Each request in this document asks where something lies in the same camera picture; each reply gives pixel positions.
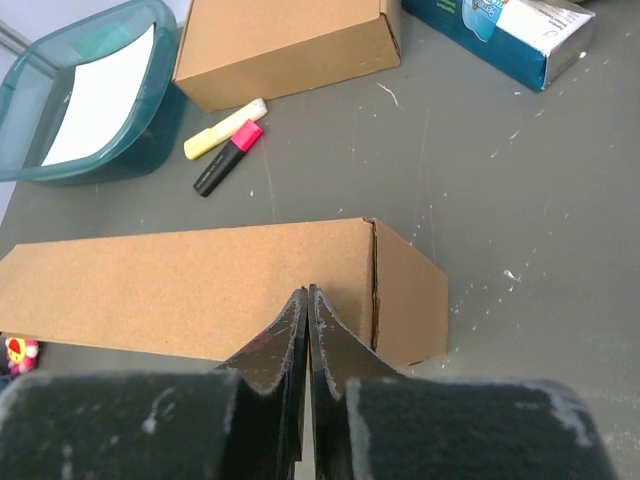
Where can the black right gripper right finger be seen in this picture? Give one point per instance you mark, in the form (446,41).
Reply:
(371,421)

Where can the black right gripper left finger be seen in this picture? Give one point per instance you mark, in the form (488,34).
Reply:
(242,420)

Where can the brown cardboard box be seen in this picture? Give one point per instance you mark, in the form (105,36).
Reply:
(205,294)
(232,52)

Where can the closed brown cardboard box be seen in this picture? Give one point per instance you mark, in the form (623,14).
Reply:
(232,52)

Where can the pink plush flower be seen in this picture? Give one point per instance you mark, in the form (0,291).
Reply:
(22,355)

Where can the yellow highlighter pen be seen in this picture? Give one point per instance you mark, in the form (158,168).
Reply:
(210,137)

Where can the black pink highlighter pen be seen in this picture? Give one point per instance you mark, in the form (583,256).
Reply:
(227,158)

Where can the white paper sheet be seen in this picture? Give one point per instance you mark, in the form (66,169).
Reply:
(103,95)

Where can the teal plastic bin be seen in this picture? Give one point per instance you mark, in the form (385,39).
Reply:
(36,90)

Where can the blue toothbrush package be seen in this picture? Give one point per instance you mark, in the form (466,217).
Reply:
(533,42)

